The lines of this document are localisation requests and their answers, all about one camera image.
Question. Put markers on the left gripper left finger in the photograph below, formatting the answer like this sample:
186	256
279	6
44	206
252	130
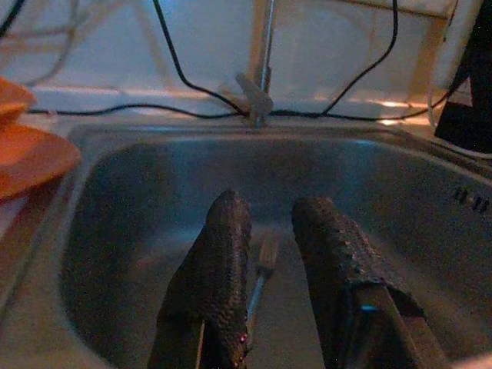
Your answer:
219	269

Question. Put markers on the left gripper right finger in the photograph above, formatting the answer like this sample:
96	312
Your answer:
346	284

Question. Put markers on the steel fork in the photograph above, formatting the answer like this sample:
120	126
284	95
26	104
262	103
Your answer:
266	255

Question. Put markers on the steel sink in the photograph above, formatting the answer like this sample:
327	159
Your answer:
153	184

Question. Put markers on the orange plate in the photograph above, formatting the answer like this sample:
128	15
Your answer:
34	157

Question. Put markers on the steel faucet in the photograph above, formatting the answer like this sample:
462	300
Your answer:
267	57

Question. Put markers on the black countertop appliance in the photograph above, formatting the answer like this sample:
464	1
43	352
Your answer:
473	96

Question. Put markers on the orange bowl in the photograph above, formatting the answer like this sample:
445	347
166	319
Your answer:
11	100

